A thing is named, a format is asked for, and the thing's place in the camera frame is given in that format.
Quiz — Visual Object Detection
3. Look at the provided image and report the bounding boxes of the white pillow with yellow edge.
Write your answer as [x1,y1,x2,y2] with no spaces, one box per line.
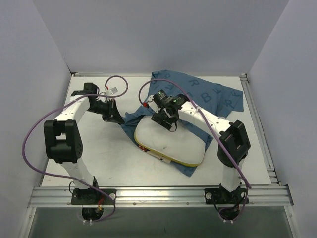
[134,116,205,167]

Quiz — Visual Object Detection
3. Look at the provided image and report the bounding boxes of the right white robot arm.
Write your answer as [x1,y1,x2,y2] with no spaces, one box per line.
[144,90,251,203]

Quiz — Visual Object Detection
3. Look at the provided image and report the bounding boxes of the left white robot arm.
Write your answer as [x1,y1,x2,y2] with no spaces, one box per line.
[44,83,124,204]

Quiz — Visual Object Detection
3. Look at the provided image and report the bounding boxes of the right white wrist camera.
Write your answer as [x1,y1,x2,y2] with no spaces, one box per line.
[147,95,162,113]

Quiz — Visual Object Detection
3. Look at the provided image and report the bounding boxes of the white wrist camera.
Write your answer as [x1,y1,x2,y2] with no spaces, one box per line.
[104,87,118,96]
[147,95,162,113]

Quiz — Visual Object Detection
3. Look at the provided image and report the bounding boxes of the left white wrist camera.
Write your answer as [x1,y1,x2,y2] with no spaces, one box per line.
[104,87,118,96]

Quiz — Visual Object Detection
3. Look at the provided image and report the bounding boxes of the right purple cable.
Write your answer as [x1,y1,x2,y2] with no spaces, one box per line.
[138,78,252,221]

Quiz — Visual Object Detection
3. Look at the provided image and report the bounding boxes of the purple cable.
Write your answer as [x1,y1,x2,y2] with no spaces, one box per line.
[138,78,252,221]
[21,75,129,222]

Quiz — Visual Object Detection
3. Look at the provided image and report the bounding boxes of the aluminium back rail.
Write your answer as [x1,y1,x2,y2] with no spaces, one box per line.
[72,72,104,77]

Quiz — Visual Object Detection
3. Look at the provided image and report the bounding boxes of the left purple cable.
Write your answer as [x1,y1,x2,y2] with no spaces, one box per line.
[21,75,129,222]

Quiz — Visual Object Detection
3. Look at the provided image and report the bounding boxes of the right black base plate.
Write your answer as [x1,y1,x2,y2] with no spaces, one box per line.
[204,187,248,205]

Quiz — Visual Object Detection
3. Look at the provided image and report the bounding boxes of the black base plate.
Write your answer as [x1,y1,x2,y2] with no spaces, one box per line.
[204,187,248,205]
[70,188,117,205]

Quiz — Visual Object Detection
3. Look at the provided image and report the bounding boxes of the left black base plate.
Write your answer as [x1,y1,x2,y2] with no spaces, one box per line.
[70,188,117,205]

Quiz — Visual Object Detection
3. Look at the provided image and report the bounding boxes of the aluminium front rail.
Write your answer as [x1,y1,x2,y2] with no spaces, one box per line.
[28,186,293,208]

